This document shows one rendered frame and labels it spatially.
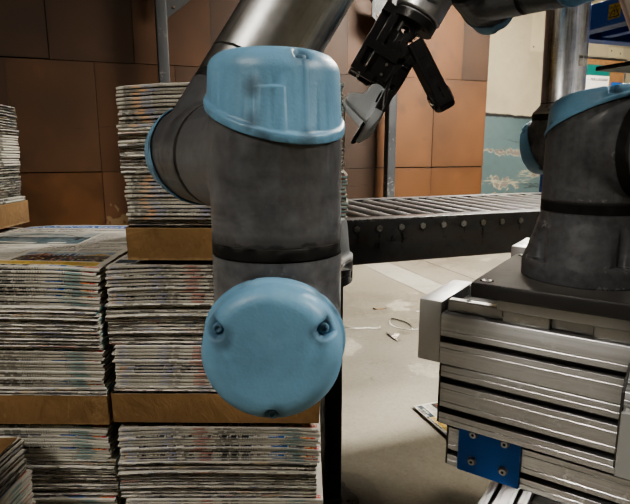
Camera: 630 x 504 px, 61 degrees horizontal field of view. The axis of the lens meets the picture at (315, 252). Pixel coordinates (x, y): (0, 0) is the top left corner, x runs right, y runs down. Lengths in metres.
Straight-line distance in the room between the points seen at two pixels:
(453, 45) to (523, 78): 0.93
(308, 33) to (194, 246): 0.36
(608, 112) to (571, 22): 0.59
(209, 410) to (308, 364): 0.51
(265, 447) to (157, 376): 0.18
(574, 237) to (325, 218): 0.46
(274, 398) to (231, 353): 0.03
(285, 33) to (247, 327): 0.23
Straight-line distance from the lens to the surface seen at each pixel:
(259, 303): 0.26
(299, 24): 0.43
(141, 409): 0.80
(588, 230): 0.70
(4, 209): 1.13
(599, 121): 0.70
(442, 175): 5.26
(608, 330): 0.72
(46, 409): 0.85
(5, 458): 0.83
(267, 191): 0.27
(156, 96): 0.72
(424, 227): 1.47
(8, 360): 0.85
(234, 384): 0.28
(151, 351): 0.77
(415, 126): 5.09
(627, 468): 0.64
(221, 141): 0.29
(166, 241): 0.72
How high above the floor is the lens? 0.98
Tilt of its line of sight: 11 degrees down
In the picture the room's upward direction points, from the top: straight up
